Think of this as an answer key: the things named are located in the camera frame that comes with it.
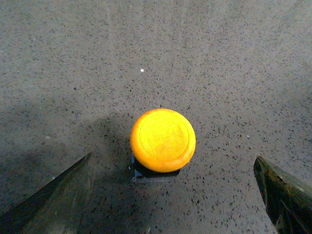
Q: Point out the yellow mushroom push button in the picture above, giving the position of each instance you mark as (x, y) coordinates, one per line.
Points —
(162, 142)

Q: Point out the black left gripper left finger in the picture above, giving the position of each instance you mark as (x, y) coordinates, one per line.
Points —
(57, 208)

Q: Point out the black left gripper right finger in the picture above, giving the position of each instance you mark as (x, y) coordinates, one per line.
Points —
(287, 200)

